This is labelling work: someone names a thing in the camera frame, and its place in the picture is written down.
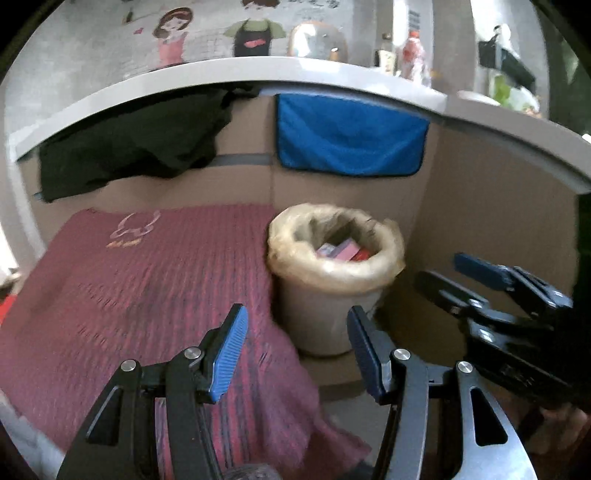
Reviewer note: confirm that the red plaid cloth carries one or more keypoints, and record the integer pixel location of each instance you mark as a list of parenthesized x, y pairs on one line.
[(138, 300)]

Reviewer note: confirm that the black knife holder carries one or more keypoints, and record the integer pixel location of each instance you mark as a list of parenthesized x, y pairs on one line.
[(489, 50)]

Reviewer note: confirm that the glass pot lid wooden rim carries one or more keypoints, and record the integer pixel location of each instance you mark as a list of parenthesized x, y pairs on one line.
[(316, 41)]

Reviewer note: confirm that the white vent grille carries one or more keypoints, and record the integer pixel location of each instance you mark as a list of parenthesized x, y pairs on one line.
[(413, 21)]

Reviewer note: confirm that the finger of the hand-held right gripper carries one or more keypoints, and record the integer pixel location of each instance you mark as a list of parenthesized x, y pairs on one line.
[(443, 288), (480, 267)]

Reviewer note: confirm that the black cloth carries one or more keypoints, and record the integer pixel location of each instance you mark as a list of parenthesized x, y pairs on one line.
[(129, 143)]

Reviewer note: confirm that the person's right hand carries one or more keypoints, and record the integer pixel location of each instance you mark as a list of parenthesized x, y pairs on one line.
[(568, 427)]

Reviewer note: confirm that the blue towel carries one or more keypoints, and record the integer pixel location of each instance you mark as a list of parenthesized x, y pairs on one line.
[(346, 134)]

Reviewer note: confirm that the white plastic bag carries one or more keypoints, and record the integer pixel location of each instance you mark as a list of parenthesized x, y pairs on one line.
[(524, 101)]

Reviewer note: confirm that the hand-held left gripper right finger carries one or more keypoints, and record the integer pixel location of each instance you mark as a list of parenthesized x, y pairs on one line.
[(364, 357)]

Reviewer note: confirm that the white trash bin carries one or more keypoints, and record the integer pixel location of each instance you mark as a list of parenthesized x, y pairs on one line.
[(318, 318)]

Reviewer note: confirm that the black wall rack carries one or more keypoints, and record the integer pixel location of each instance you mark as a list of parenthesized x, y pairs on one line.
[(519, 69)]

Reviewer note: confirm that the dark window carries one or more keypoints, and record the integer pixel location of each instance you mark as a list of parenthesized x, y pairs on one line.
[(570, 60)]

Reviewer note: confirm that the white bin with yellow bag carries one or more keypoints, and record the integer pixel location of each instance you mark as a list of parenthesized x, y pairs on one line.
[(295, 265)]

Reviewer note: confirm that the red label plastic bottle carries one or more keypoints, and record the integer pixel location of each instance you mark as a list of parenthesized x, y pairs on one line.
[(414, 60)]

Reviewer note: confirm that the green vegetable bag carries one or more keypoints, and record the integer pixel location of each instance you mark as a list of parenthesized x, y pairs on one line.
[(502, 87)]

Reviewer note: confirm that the dark sauce bottle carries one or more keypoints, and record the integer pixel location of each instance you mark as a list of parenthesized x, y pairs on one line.
[(385, 57)]

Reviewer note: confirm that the white bowl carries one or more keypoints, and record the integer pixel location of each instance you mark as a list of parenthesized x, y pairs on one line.
[(478, 98)]

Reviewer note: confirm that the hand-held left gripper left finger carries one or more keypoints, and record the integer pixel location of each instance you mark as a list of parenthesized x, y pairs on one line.
[(228, 357)]

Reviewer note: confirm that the cartoon wall poster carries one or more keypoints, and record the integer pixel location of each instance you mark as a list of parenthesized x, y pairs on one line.
[(207, 32)]

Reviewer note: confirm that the grey kitchen countertop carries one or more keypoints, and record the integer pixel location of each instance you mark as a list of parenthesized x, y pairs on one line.
[(277, 71)]

